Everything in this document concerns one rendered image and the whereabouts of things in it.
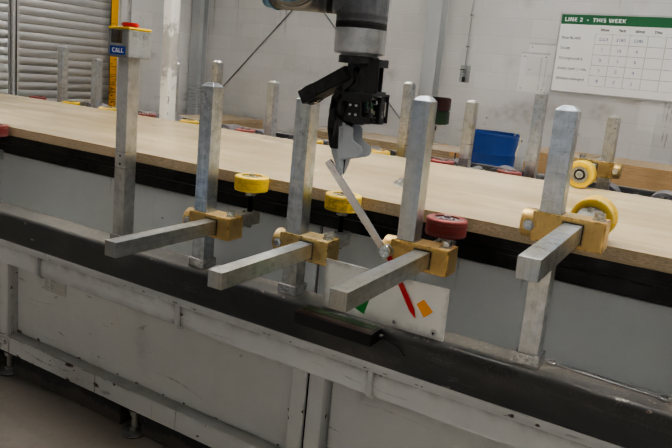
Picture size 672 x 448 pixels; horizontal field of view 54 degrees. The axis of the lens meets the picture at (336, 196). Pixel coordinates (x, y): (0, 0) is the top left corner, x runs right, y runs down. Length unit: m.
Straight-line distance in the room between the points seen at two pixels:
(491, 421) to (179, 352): 1.02
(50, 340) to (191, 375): 0.63
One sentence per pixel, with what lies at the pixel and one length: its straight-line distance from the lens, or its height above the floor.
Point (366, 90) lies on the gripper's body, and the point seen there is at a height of 1.14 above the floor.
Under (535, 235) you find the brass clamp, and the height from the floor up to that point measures 0.93.
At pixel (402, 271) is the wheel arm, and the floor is 0.85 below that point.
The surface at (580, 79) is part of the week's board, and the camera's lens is 8.48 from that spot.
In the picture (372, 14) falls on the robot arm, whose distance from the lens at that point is 1.15.
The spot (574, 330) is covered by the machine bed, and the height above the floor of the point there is 0.71.
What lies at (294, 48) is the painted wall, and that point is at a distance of 10.40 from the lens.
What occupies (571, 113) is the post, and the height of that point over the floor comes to 1.14.
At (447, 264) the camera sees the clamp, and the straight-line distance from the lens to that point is 1.20.
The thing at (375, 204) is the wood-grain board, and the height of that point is 0.89.
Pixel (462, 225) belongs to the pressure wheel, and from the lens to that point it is 1.28.
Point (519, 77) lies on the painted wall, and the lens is 8.71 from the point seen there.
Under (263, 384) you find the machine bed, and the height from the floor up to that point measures 0.33.
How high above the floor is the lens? 1.16
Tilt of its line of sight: 11 degrees down
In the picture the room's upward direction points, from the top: 6 degrees clockwise
